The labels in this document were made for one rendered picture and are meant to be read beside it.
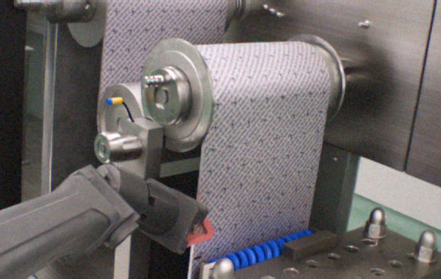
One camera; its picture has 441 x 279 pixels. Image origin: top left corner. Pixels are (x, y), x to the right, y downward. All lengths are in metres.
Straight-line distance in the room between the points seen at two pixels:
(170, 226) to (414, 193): 3.11
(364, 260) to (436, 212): 2.82
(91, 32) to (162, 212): 0.36
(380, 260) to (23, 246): 0.65
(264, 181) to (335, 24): 0.30
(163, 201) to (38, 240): 0.33
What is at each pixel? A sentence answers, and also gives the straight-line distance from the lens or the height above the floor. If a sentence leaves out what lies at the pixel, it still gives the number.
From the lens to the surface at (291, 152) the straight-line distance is 0.99.
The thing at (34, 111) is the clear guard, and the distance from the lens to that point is 1.93.
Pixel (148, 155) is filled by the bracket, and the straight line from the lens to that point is 0.91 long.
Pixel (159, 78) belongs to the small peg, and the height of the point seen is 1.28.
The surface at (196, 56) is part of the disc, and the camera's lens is 0.85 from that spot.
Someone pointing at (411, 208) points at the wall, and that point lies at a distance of 3.91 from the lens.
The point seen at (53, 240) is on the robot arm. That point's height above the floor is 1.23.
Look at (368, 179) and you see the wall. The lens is 4.04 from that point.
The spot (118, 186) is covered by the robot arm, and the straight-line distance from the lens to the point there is 0.77.
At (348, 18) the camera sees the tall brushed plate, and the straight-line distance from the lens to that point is 1.11.
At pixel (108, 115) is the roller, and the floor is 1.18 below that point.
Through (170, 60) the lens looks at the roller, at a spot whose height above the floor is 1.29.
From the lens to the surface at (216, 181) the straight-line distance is 0.90.
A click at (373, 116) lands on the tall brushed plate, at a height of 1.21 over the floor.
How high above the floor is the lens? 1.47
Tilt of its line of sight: 17 degrees down
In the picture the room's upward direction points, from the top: 7 degrees clockwise
